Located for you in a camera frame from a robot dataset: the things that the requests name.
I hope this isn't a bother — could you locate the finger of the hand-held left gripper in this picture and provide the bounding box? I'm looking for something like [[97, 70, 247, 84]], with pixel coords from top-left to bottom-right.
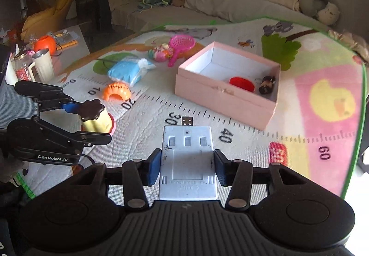
[[14, 81, 85, 114], [37, 117, 113, 147]]

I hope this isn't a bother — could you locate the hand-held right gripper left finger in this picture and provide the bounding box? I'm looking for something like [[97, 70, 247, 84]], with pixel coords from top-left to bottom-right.
[[69, 149, 161, 210]]

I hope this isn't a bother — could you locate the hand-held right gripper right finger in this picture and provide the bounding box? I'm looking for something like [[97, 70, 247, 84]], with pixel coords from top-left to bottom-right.
[[213, 149, 307, 211]]

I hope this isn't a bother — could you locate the yellow pudding toy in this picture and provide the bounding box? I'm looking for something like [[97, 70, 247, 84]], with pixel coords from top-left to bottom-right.
[[78, 99, 116, 134]]

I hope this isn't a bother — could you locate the grey usb hub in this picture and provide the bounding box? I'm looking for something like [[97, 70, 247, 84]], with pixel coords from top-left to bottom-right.
[[158, 115, 219, 202]]

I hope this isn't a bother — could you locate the blue white patterned cloth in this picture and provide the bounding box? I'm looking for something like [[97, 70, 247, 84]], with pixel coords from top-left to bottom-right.
[[107, 57, 156, 87]]

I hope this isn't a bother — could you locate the pink cardboard box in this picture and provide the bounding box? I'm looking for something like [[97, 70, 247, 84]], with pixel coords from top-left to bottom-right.
[[175, 41, 281, 131]]

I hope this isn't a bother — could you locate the pink colourful toy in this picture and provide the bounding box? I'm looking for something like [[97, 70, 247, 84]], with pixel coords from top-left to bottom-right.
[[148, 44, 173, 63]]

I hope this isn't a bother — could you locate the pink toy sieve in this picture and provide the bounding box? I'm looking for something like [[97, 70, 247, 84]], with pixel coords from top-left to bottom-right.
[[168, 35, 196, 68]]

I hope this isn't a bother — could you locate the orange ridged toy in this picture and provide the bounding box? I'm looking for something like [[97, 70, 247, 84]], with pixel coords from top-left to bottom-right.
[[103, 82, 130, 101]]

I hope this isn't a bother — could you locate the white cup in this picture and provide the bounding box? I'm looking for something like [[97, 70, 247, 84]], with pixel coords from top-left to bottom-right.
[[31, 49, 56, 83]]

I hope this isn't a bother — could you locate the glass jar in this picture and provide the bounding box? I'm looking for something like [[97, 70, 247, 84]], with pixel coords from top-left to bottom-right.
[[14, 51, 36, 82]]

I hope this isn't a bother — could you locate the yellow booklet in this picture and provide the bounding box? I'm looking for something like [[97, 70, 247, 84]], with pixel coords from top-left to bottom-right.
[[53, 29, 78, 49]]

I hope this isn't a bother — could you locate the orange pumpkin bucket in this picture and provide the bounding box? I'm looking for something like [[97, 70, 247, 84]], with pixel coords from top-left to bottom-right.
[[34, 35, 57, 56]]

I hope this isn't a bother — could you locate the printed play mat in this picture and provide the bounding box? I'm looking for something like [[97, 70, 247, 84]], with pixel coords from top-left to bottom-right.
[[17, 16, 369, 205]]

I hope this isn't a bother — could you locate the red round toy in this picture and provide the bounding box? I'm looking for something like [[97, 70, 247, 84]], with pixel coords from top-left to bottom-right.
[[229, 77, 256, 93]]

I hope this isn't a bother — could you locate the large yellow plush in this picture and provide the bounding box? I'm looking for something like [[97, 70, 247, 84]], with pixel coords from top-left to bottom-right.
[[22, 0, 77, 41]]

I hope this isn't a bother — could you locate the green knitted cloth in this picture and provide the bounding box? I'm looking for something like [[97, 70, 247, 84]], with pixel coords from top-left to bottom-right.
[[138, 0, 173, 11]]

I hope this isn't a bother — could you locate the grey covered sofa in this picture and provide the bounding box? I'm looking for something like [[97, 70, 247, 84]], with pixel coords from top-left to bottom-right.
[[107, 0, 346, 34]]

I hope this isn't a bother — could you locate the white cat plush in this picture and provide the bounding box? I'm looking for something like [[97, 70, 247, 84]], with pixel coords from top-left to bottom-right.
[[316, 2, 341, 26]]

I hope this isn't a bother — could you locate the small doll keychain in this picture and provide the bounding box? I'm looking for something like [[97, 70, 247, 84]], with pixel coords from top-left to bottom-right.
[[255, 75, 277, 95]]

